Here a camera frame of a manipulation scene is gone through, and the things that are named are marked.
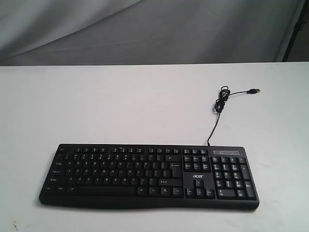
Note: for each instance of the black acer keyboard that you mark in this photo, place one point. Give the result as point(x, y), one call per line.
point(108, 176)

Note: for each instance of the grey backdrop cloth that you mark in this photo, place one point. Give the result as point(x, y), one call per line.
point(140, 32)

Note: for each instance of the black stand pole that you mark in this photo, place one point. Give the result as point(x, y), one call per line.
point(297, 27)

